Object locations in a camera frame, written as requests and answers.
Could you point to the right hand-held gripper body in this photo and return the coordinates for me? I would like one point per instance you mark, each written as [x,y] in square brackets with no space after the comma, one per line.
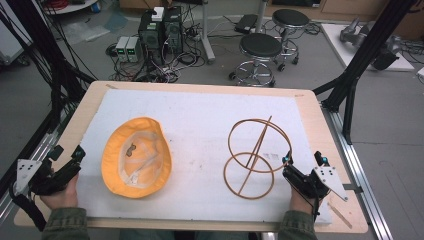
[311,182]

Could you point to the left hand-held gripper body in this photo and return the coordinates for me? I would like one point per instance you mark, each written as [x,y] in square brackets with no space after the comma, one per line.
[50,178]

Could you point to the yellow bucket hat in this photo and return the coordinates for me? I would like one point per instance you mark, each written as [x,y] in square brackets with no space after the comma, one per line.
[115,160]

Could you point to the person's left hand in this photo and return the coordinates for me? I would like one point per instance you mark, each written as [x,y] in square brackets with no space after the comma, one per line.
[61,197]

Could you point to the person's right hand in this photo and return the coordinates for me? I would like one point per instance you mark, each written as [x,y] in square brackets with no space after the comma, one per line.
[300,201]

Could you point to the wooden strip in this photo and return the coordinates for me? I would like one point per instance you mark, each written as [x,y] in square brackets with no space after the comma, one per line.
[340,215]

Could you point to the white foam mat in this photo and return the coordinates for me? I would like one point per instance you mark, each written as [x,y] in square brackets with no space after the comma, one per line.
[200,133]

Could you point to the white board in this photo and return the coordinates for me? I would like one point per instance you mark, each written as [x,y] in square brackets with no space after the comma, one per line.
[336,46]

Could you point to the grey power supply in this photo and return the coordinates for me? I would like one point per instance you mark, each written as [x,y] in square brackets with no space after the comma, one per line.
[121,48]
[134,49]

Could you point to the black round stool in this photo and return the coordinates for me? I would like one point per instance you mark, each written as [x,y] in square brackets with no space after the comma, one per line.
[260,45]
[290,18]

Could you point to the white equipment case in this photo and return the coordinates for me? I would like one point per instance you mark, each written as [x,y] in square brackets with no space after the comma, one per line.
[10,43]

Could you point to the clear plastic sheet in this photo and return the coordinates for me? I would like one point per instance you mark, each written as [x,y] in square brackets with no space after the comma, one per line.
[90,30]

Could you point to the black computer tower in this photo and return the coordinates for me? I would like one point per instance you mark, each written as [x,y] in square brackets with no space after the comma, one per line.
[173,31]
[150,38]

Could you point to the black flat box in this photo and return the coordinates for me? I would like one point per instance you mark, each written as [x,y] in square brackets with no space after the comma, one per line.
[246,23]

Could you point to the white round table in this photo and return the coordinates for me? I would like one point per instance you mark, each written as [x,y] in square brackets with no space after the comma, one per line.
[71,7]

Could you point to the grey table leg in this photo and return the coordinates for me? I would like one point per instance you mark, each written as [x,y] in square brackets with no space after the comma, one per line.
[207,36]

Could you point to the grey metal pole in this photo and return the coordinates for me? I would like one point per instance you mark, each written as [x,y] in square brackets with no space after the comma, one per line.
[261,15]

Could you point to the white box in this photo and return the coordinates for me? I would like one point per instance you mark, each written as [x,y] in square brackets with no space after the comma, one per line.
[158,14]

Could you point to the aluminium rail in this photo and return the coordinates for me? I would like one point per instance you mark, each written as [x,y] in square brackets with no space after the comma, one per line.
[31,160]
[360,173]

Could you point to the grey metal bracket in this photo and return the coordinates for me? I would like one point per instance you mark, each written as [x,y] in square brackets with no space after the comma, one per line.
[352,188]

